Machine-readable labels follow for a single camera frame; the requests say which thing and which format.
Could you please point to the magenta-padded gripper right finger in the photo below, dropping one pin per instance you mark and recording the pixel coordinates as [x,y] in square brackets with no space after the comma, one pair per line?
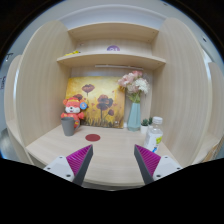
[148,159]

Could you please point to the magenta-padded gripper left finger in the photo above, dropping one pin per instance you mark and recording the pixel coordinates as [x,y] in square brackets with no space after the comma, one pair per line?
[78,159]

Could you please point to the clear plastic drink bottle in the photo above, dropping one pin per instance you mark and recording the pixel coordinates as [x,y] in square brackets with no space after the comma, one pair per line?
[153,135]

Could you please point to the flat round red coaster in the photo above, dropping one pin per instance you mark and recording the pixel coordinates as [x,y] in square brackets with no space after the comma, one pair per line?
[92,137]

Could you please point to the light wooden shelf unit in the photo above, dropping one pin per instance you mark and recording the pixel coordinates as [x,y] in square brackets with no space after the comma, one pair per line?
[111,56]

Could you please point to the grey mug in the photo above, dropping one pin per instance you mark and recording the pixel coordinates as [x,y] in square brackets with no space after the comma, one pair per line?
[68,126]

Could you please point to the red plush toy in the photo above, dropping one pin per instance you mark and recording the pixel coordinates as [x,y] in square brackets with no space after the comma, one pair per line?
[72,110]

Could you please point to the pink and white flower bouquet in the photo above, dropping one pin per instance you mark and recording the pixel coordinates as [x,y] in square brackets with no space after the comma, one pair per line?
[133,82]

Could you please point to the teal faceted vase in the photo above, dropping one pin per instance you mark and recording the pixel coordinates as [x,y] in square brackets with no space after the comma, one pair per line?
[134,118]

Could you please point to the yellow poppy flower painting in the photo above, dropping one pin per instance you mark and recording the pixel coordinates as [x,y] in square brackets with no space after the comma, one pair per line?
[100,100]

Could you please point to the small potted succulent plant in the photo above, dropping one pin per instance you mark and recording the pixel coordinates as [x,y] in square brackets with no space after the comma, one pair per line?
[144,126]

